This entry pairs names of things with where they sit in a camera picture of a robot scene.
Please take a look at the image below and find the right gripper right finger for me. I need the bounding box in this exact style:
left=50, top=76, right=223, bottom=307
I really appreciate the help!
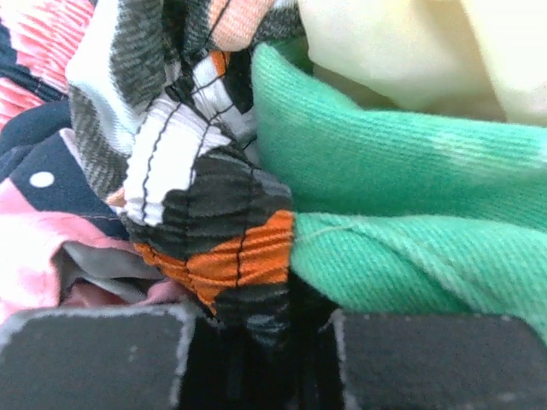
left=332, top=309, right=546, bottom=409

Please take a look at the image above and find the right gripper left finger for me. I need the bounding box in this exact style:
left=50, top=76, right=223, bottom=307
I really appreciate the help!
left=1, top=306, right=196, bottom=409

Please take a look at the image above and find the pink navy patterned cloth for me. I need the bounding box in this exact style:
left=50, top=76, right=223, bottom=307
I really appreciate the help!
left=1, top=1, right=185, bottom=319

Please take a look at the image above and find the teal white cloth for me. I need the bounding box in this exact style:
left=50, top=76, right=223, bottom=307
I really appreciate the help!
left=252, top=42, right=546, bottom=335

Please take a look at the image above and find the black orange white patterned cloth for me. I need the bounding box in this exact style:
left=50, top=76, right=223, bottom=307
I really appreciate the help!
left=67, top=1, right=303, bottom=350

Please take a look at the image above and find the cream cloth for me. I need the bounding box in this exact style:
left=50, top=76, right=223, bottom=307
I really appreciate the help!
left=298, top=0, right=546, bottom=126

